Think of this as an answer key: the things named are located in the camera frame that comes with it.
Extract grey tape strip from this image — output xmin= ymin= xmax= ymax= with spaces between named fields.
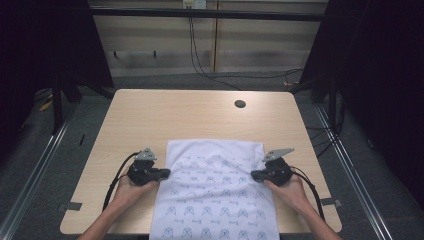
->
xmin=57 ymin=201 xmax=84 ymax=213
xmin=321 ymin=197 xmax=343 ymax=208

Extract black horizontal bar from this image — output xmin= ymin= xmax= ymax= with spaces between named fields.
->
xmin=89 ymin=7 xmax=327 ymax=23

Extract black curtain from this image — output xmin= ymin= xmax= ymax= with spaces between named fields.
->
xmin=289 ymin=0 xmax=424 ymax=208
xmin=0 ymin=0 xmax=115 ymax=158

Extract person's right hand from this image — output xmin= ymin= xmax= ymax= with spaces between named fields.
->
xmin=264 ymin=173 xmax=313 ymax=215

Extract white wall socket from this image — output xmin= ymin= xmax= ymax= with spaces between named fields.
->
xmin=182 ymin=0 xmax=208 ymax=10

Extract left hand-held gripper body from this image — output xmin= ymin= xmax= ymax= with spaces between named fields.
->
xmin=127 ymin=147 xmax=162 ymax=187

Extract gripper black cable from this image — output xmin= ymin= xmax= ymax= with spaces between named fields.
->
xmin=102 ymin=151 xmax=142 ymax=212
xmin=289 ymin=165 xmax=326 ymax=222

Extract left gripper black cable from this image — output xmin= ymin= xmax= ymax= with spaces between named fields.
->
xmin=102 ymin=151 xmax=142 ymax=212

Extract aluminium floor rail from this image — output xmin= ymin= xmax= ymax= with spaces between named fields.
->
xmin=313 ymin=103 xmax=396 ymax=240
xmin=0 ymin=103 xmax=80 ymax=240

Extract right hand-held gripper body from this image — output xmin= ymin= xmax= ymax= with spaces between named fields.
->
xmin=262 ymin=147 xmax=296 ymax=187

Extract white printed towel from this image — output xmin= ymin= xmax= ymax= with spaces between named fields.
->
xmin=148 ymin=138 xmax=281 ymax=240

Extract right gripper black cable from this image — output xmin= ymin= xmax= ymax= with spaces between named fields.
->
xmin=289 ymin=165 xmax=326 ymax=222

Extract black floor cables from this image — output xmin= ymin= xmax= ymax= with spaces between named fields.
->
xmin=305 ymin=125 xmax=345 ymax=159

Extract black wall cable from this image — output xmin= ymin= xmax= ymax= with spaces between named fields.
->
xmin=187 ymin=7 xmax=305 ymax=92

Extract black metal stand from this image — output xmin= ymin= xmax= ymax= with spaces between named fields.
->
xmin=288 ymin=74 xmax=344 ymax=134
xmin=49 ymin=71 xmax=115 ymax=136

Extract person's left hand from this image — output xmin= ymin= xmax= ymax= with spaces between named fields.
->
xmin=111 ymin=174 xmax=160 ymax=210

